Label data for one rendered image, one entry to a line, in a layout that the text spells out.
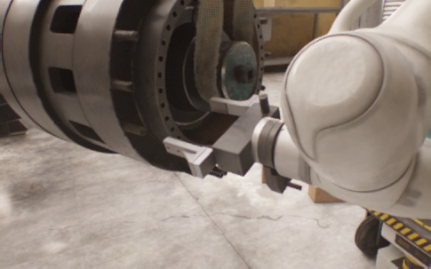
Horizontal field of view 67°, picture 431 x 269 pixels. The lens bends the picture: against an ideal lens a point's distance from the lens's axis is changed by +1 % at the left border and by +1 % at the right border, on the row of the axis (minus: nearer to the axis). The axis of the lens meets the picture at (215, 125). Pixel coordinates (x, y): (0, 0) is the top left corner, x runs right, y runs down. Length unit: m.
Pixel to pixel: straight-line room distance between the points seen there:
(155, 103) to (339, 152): 0.43
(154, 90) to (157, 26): 0.12
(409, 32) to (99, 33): 0.51
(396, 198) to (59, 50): 0.67
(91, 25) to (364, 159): 0.56
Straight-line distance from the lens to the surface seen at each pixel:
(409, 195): 0.42
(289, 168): 0.46
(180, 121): 0.82
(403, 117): 0.27
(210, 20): 0.69
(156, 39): 0.62
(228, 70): 0.69
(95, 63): 0.66
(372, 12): 1.36
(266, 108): 0.53
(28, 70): 0.86
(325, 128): 0.25
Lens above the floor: 0.97
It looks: 19 degrees down
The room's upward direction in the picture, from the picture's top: straight up
